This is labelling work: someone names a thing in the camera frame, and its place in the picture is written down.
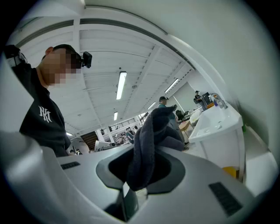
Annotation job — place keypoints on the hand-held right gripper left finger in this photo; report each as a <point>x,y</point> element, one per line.
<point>76,192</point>

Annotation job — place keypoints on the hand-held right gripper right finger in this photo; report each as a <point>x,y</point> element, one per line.
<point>186,207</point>

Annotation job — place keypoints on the dark blue cloth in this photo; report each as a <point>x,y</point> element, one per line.
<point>144,140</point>

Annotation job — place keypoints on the brown wooden staircase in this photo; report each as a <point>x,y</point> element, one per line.
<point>90,140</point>

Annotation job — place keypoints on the yellow container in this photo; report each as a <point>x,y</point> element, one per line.
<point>230,171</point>

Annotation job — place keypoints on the ceiling tube light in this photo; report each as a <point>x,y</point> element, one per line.
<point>121,85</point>
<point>171,85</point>
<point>68,133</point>
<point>115,116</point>
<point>151,105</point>

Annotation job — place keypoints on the person's black t-shirt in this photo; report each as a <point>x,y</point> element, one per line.
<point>41,131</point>

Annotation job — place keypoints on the white ceramic sink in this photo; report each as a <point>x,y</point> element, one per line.
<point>216,135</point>

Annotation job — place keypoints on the light wooden table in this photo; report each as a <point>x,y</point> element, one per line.
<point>184,127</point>

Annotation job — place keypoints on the pile of light clothes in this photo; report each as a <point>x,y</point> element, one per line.
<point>195,117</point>

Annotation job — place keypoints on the black office chair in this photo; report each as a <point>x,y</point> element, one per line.
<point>179,114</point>

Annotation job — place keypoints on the blue striped spray bottle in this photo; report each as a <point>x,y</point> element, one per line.
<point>215,101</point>

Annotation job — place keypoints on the black monitor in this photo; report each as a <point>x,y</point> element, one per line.
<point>206,97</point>

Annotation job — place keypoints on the person's head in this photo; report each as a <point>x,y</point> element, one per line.
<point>57,67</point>

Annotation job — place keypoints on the black head-worn camera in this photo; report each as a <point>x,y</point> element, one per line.
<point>87,59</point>

